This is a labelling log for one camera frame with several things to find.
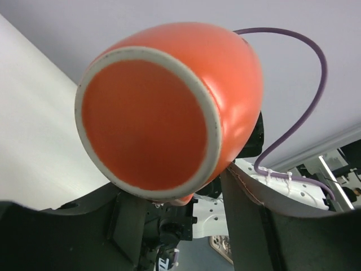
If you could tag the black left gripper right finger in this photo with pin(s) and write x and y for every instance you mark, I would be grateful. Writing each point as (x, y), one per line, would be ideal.
(282, 226)

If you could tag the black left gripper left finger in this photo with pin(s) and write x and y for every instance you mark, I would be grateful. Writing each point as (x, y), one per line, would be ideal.
(100, 231)

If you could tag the orange mug white inside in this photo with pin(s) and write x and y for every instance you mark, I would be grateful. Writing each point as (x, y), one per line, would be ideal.
(164, 111)

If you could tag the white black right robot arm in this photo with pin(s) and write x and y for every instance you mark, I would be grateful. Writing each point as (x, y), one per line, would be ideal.
(205, 216)

